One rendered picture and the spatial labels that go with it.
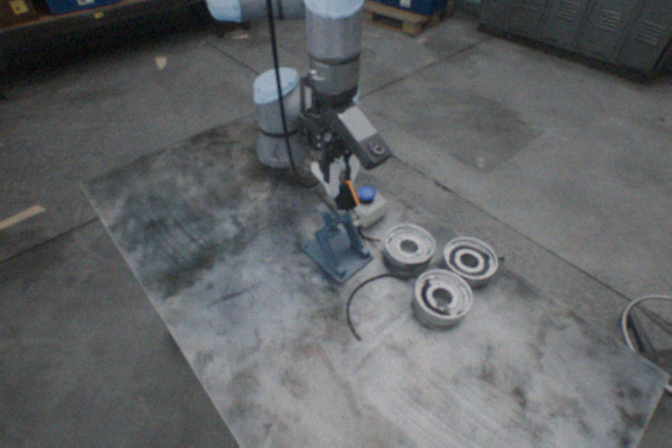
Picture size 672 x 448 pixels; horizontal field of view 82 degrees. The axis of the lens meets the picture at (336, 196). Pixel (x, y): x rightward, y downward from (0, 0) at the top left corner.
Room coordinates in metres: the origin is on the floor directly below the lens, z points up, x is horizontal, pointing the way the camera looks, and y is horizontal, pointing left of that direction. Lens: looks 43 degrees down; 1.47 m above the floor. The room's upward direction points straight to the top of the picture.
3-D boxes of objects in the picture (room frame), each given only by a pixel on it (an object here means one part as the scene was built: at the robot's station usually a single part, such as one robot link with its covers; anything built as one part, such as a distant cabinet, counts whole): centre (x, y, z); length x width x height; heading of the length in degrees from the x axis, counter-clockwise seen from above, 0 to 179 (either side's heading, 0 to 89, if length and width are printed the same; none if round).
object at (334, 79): (0.54, 0.00, 1.22); 0.08 x 0.08 x 0.05
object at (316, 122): (0.54, 0.01, 1.14); 0.09 x 0.08 x 0.12; 43
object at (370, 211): (0.66, -0.07, 0.82); 0.08 x 0.07 x 0.05; 42
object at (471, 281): (0.49, -0.27, 0.82); 0.10 x 0.10 x 0.04
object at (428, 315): (0.41, -0.20, 0.82); 0.10 x 0.10 x 0.04
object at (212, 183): (0.52, 0.06, 0.79); 1.20 x 0.60 x 0.02; 42
